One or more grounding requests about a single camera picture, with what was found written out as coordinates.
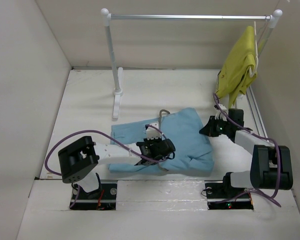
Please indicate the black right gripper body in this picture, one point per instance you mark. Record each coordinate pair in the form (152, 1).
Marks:
(218, 127)

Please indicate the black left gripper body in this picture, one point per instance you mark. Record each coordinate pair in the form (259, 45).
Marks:
(151, 141)

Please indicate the silver metal hanger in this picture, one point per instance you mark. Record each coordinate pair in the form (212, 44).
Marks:
(159, 127)

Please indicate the light blue trousers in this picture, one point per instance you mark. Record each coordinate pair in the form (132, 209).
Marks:
(193, 151)

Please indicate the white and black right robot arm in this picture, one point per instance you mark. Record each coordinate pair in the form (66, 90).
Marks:
(270, 167)

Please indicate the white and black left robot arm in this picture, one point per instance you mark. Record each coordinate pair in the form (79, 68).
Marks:
(78, 160)

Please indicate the white plastic hanger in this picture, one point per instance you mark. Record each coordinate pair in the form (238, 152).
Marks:
(255, 50)

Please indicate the yellow-green garment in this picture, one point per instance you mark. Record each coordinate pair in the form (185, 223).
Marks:
(236, 75)

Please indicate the silver and white clothes rack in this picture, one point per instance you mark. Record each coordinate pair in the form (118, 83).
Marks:
(172, 41)

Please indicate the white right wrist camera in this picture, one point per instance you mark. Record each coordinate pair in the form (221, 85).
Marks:
(221, 108)

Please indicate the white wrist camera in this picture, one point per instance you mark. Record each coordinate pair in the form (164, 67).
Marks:
(221, 108)
(152, 132)

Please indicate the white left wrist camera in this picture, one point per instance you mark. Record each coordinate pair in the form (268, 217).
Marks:
(152, 132)

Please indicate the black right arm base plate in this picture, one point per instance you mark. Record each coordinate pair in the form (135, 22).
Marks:
(222, 197)

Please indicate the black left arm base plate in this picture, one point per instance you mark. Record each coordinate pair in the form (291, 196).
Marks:
(103, 200)

